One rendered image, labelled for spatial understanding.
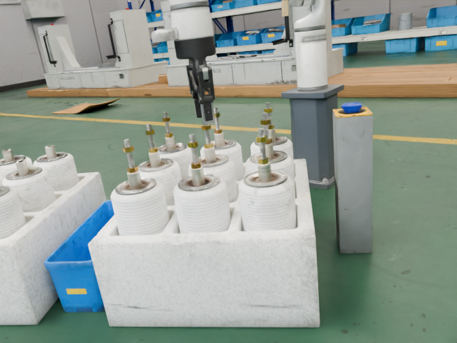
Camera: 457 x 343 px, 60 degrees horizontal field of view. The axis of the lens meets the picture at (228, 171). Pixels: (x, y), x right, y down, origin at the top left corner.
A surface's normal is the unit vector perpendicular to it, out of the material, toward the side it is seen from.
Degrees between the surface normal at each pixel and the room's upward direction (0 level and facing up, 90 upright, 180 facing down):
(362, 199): 90
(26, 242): 90
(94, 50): 90
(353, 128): 90
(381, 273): 0
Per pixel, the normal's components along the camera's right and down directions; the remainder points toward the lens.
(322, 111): 0.14, 0.32
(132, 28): 0.79, 0.11
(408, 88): -0.60, 0.33
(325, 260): -0.11, -0.94
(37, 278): 0.99, -0.07
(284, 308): -0.14, 0.34
